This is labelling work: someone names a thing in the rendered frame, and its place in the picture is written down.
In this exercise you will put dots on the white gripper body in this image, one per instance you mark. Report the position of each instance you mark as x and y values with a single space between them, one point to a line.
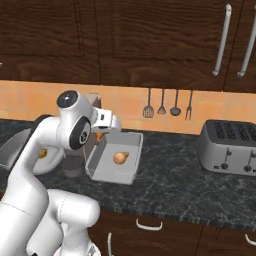
115 124

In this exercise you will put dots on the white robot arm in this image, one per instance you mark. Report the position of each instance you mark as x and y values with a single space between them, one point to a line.
23 200

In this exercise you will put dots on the orange-brown chicken drumstick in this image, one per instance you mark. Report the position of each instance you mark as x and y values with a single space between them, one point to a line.
99 137

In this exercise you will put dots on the orange butternut squash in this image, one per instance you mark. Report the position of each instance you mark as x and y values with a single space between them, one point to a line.
119 158

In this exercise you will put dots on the grey rectangular tupperware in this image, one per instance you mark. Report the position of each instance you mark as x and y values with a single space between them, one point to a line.
13 150
110 170

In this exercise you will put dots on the dark two-prong fork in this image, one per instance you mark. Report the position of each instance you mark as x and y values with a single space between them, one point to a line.
189 110

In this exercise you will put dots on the dark slotted spatula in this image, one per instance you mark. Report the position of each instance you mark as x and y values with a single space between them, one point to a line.
148 111

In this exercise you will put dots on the large dark ladle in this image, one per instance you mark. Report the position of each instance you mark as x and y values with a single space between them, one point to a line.
175 111

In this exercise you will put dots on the white round bowl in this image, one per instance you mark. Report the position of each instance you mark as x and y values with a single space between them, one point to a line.
50 166

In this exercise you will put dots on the yellow-orange food piece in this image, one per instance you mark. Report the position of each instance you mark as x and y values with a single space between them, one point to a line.
42 153

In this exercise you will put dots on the dark wood cupboard door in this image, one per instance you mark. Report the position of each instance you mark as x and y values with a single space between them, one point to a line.
43 36
240 83
160 40

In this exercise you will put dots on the silver four-slot toaster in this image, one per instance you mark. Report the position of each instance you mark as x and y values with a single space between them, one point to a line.
226 150

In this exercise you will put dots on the dark wood drawer front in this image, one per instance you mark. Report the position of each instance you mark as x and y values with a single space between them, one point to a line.
226 243
150 241

